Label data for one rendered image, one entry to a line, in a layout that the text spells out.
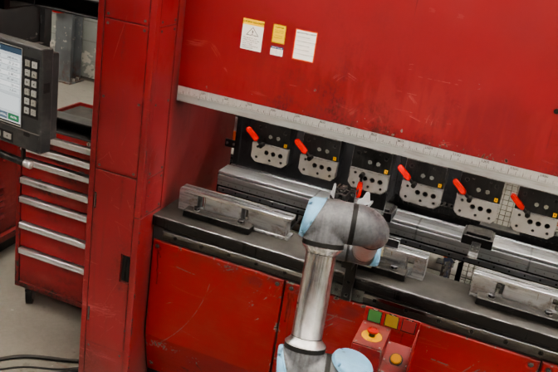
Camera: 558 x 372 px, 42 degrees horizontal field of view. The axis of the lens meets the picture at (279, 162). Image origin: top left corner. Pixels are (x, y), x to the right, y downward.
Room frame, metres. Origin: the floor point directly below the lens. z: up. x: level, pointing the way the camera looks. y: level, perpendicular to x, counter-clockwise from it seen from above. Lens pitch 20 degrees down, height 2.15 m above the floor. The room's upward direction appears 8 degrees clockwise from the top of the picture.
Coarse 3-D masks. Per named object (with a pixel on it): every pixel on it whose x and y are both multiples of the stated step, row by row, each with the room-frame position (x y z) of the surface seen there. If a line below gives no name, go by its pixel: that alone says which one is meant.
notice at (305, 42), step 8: (296, 32) 2.68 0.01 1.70; (304, 32) 2.67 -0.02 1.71; (312, 32) 2.66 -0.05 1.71; (296, 40) 2.68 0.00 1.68; (304, 40) 2.67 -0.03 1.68; (312, 40) 2.66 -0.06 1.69; (296, 48) 2.67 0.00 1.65; (304, 48) 2.66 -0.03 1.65; (312, 48) 2.65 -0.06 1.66; (296, 56) 2.67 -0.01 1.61; (304, 56) 2.66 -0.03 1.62; (312, 56) 2.65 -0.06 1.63
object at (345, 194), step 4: (336, 188) 2.34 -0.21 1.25; (340, 188) 2.33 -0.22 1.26; (344, 188) 2.34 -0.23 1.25; (348, 188) 2.37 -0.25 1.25; (336, 192) 2.34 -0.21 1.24; (340, 192) 2.34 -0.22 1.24; (344, 192) 2.31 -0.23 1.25; (348, 192) 2.32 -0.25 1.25; (352, 192) 2.32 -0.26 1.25; (336, 196) 2.28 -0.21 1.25; (340, 196) 2.28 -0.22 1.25; (344, 196) 2.27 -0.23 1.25; (348, 196) 2.30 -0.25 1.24; (352, 196) 2.32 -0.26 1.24; (344, 200) 2.27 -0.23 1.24; (348, 200) 2.32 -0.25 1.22; (352, 200) 2.32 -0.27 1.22
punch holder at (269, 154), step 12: (264, 132) 2.70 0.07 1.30; (276, 132) 2.68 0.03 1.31; (288, 132) 2.67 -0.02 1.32; (252, 144) 2.71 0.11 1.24; (276, 144) 2.68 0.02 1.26; (288, 144) 2.66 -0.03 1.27; (252, 156) 2.71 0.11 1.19; (264, 156) 2.69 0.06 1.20; (276, 156) 2.67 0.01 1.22; (288, 156) 2.67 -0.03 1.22
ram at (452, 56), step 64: (192, 0) 2.81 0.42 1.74; (256, 0) 2.73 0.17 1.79; (320, 0) 2.66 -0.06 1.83; (384, 0) 2.58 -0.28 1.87; (448, 0) 2.51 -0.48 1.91; (512, 0) 2.45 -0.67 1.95; (192, 64) 2.81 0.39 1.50; (256, 64) 2.72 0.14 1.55; (320, 64) 2.64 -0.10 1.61; (384, 64) 2.57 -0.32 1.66; (448, 64) 2.50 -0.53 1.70; (512, 64) 2.43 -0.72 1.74; (320, 128) 2.63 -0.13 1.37; (384, 128) 2.55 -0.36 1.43; (448, 128) 2.48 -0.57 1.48; (512, 128) 2.42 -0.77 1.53
